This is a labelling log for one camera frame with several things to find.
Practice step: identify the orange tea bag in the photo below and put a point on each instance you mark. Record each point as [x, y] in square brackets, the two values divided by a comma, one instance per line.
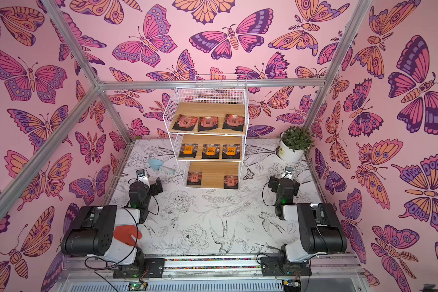
[210, 151]
[188, 151]
[231, 151]

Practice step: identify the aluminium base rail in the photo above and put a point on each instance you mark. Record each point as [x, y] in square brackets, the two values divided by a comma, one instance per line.
[220, 273]

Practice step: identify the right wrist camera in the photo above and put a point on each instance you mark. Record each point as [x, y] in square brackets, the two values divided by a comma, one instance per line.
[288, 173]

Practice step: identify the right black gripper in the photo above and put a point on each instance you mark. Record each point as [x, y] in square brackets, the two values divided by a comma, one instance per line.
[274, 184]

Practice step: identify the light blue garden trowel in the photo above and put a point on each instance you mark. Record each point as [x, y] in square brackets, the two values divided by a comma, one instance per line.
[157, 164]

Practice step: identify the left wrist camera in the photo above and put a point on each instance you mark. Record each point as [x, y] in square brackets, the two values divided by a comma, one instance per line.
[142, 176]

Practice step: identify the top wooden shelf board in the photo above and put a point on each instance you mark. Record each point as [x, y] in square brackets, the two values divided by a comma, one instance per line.
[174, 109]

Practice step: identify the wooden shelf board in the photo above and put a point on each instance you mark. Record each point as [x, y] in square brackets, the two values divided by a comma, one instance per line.
[174, 109]
[200, 140]
[213, 172]

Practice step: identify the green potted plant white pot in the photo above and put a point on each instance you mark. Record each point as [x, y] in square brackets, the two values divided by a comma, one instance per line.
[294, 142]

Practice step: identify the aluminium frame profiles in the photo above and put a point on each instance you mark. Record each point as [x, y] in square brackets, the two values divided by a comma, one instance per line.
[11, 193]

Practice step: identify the red tea bag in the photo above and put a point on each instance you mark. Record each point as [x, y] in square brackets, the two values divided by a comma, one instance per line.
[208, 123]
[234, 122]
[194, 179]
[185, 123]
[230, 182]

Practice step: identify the white wire shelf rack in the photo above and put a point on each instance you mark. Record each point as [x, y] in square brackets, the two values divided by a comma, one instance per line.
[203, 95]

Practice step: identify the middle wooden shelf board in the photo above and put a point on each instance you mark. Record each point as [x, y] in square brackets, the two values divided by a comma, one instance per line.
[200, 140]

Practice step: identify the bottom wooden shelf board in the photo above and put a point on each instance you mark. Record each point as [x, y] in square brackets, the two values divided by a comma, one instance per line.
[213, 172]

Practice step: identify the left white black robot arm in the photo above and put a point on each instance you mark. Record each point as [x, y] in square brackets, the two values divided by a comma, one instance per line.
[111, 233]

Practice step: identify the red oven mitt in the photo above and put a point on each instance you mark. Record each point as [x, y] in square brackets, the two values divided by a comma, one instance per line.
[128, 234]

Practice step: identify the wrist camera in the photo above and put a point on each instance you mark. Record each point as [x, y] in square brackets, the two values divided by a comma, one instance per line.
[142, 176]
[288, 173]

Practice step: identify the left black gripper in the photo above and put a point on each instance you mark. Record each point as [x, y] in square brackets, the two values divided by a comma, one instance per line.
[155, 186]

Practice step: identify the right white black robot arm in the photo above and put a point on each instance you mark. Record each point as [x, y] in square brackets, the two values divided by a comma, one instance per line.
[320, 232]

